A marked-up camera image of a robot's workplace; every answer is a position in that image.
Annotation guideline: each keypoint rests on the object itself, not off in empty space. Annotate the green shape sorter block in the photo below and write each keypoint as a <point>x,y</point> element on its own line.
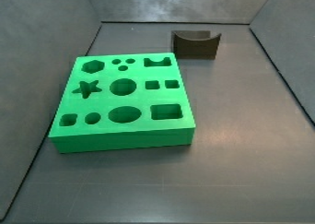
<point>125,102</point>

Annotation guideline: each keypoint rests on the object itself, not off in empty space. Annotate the black arch object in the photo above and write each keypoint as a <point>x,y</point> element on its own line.
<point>194,44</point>

